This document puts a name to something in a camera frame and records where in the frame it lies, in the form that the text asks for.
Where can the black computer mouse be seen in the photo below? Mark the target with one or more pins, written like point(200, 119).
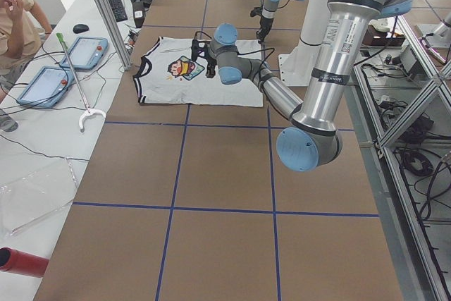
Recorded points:
point(80, 28)

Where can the red cylinder bottle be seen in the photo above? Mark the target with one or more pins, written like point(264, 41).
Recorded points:
point(22, 263)

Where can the black keyboard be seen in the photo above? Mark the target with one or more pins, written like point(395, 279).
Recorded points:
point(118, 10)

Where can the seated person beige shirt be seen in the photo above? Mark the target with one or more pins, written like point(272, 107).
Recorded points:
point(24, 27)

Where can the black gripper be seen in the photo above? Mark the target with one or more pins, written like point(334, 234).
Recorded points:
point(211, 65)
point(263, 25)

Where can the aluminium frame post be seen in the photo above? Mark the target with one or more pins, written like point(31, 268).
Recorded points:
point(114, 32)

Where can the white central pedestal column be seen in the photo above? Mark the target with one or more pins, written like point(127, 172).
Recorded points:
point(296, 67)

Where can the long reacher grabber stick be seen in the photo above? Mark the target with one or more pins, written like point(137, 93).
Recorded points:
point(89, 111)

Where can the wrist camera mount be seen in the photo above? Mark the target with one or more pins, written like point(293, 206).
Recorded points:
point(199, 49)
point(256, 11)

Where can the blue teach pendant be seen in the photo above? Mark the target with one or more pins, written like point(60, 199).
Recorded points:
point(86, 52)
point(46, 88)

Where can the white t-shirt with cartoon print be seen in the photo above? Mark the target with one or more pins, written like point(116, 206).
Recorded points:
point(168, 75)

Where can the near blue teach pendant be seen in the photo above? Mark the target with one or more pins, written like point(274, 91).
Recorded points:
point(46, 88)

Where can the clear plastic sheet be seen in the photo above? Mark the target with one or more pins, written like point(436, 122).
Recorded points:
point(35, 197)

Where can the far blue teach pendant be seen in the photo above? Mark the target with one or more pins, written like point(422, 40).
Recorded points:
point(86, 52)

